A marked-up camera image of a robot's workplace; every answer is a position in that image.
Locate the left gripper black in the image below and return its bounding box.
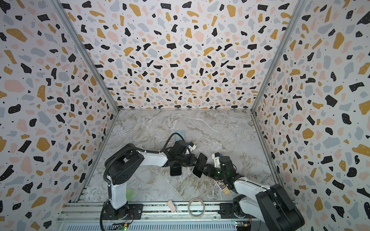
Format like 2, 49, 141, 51
175, 153, 202, 167

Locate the blue phone without case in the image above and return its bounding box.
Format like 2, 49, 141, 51
192, 153, 208, 178

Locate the light blue phone case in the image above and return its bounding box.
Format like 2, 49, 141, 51
174, 130, 186, 141

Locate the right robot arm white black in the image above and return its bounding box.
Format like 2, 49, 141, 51
194, 153, 305, 231

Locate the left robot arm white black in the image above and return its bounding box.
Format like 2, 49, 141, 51
103, 140, 197, 210

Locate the black smartphone on table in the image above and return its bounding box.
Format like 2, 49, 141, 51
170, 163, 182, 177

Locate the colourful card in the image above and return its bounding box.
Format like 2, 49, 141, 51
215, 181, 227, 191

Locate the small wooden block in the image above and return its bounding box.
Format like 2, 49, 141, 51
222, 188, 230, 195

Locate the pink eraser block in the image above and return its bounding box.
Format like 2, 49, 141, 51
167, 200, 176, 213

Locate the green tape roll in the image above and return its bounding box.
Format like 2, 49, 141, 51
126, 189, 135, 200

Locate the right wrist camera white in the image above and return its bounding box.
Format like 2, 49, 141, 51
212, 153, 223, 168

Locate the coiled white cable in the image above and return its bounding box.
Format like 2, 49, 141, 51
187, 198, 206, 217

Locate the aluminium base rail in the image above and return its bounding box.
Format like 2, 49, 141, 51
55, 201, 268, 231

